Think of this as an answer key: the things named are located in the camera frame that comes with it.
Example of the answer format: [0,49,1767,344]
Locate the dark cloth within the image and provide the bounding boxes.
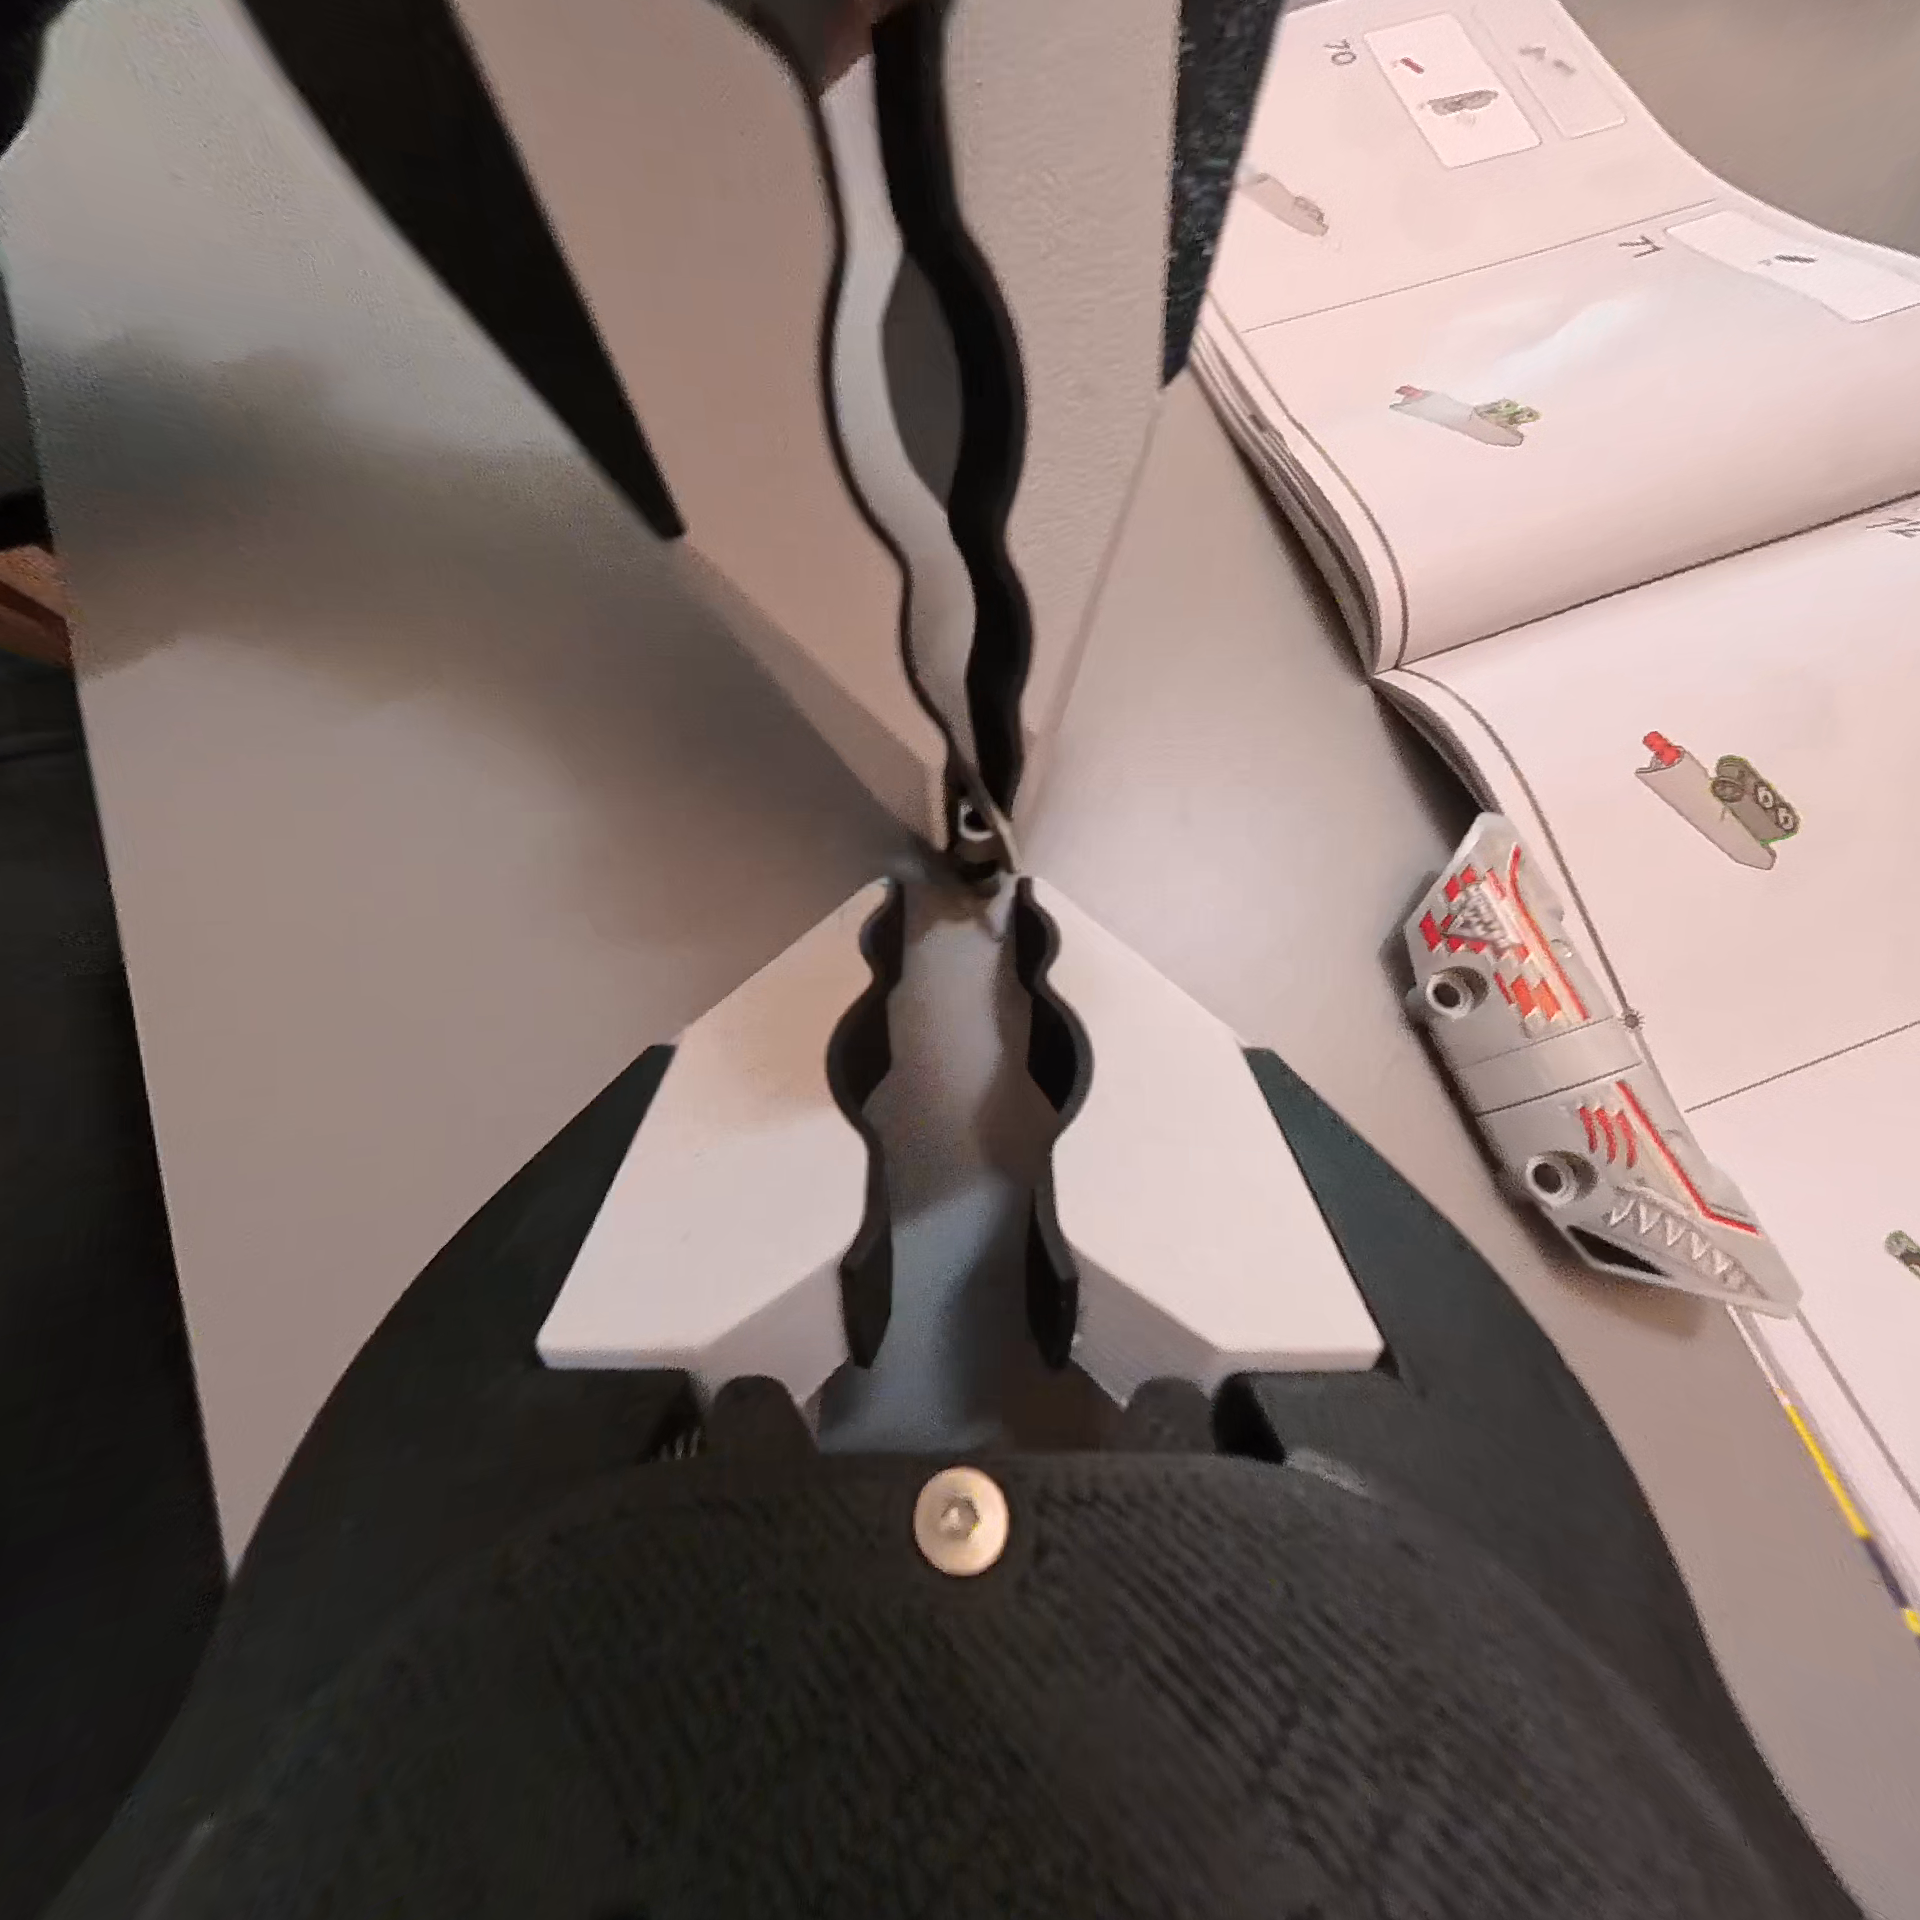
[0,644,226,1920]

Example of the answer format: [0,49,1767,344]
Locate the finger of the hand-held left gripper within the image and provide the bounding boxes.
[870,0,1181,848]
[450,0,970,824]

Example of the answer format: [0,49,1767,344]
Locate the small grey brick red pin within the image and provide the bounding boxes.
[943,773,1023,939]

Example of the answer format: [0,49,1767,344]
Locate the open instruction booklet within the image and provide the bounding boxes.
[1190,0,1920,1637]

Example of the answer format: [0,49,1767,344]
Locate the grey toy panel red stickers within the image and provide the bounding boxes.
[1402,814,1802,1321]

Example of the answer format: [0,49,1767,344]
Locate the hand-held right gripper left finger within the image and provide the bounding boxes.
[534,877,906,1412]

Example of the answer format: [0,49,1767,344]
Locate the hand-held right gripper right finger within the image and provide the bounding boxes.
[1015,877,1385,1408]

